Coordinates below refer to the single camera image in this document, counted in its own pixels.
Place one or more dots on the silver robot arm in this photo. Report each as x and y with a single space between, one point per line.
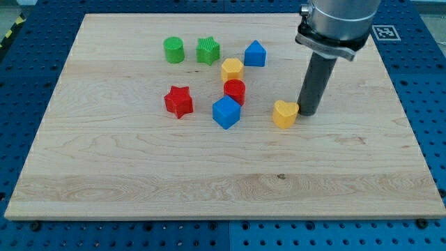
336 28

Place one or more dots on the yellow heart block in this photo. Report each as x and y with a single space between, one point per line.
285 113

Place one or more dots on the blue triangle block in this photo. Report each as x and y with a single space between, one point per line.
255 55

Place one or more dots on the blue cube block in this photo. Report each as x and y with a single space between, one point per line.
226 112

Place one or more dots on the red cylinder block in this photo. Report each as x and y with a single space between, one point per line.
235 88

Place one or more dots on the red star block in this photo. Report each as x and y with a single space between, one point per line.
179 101

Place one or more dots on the yellow hexagon block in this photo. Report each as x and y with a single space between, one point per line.
232 68

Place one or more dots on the wooden board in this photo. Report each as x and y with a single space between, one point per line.
108 149

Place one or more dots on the green star block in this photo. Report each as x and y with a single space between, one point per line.
207 50

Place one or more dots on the green cylinder block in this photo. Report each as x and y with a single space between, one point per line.
173 49

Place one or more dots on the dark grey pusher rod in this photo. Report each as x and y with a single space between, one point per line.
316 79

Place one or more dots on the white fiducial marker tag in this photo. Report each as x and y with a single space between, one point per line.
384 32

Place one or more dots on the black bolt front left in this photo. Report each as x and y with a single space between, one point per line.
35 226

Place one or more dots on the black bolt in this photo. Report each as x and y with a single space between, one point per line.
35 226
422 223

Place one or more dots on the black bolt front right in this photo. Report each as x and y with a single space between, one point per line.
422 223

